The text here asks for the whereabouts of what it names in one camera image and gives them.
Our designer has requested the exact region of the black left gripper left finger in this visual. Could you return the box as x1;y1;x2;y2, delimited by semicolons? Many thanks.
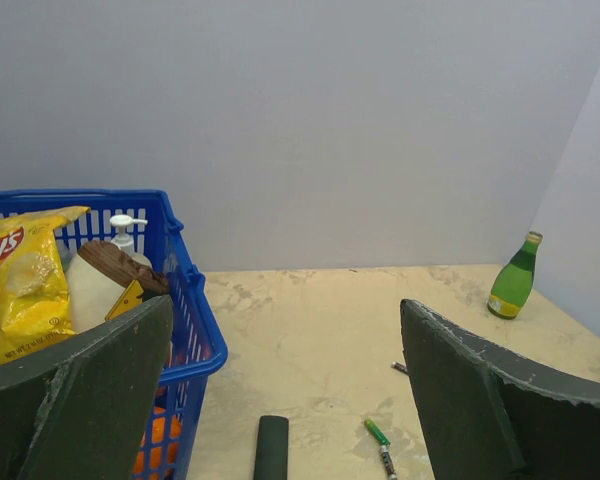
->
0;296;173;479

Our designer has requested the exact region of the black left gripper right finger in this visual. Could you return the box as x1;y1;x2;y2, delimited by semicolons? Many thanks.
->
400;299;600;479

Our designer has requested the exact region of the black remote control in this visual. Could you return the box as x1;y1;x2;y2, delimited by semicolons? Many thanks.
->
253;415;289;480

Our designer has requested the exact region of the orange ball in basket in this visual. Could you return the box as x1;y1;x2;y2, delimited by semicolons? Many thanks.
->
132;406;182;479

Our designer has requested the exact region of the dark AAA battery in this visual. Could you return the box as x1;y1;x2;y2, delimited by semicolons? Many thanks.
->
391;362;408;375

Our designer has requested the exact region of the black AAA battery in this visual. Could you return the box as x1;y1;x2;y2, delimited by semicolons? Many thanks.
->
380;445;397;480

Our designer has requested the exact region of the green AAA battery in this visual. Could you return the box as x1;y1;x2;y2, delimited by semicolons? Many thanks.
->
363;418;391;447

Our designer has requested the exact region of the yellow Lays chips bag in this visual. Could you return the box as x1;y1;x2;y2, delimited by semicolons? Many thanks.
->
0;206;89;365

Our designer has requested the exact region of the blue plastic basket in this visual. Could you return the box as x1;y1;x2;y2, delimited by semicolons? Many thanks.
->
0;189;228;479

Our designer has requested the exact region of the green glass bottle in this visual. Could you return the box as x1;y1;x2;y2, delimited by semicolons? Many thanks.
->
487;231;543;319

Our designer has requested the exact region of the brown and white pouch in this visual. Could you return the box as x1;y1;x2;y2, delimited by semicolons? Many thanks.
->
65;240;169;333

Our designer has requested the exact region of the white pump soap bottle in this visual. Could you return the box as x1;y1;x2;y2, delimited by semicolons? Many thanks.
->
109;214;152;267

